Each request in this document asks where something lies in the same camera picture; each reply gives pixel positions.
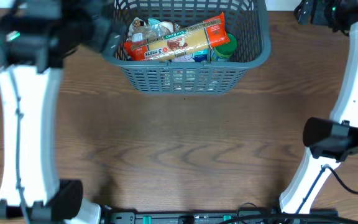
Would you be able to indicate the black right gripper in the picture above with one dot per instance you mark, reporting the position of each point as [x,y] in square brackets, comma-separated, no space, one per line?
[318,17]

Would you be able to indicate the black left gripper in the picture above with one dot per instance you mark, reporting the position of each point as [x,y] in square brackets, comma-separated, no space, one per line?
[106,35]

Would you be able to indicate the white brown snack bag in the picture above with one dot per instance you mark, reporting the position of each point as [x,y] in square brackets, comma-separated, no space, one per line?
[140,30]

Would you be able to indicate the green lid jar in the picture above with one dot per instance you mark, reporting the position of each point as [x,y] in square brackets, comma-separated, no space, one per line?
[224,52]

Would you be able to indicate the red spaghetti packet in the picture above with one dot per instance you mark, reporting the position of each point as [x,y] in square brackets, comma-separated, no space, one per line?
[204,35]

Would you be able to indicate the blue tissue pack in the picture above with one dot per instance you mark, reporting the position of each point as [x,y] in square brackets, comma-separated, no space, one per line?
[199,56]

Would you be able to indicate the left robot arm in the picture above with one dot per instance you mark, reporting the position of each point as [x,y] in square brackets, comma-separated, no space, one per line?
[34,43]

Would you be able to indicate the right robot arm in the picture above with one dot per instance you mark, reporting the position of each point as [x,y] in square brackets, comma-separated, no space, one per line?
[328,142]

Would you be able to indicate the grey plastic basket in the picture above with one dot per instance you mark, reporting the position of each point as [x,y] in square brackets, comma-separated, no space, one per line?
[246,20]

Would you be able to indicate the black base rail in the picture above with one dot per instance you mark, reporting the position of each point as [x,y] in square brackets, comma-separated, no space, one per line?
[247,213]

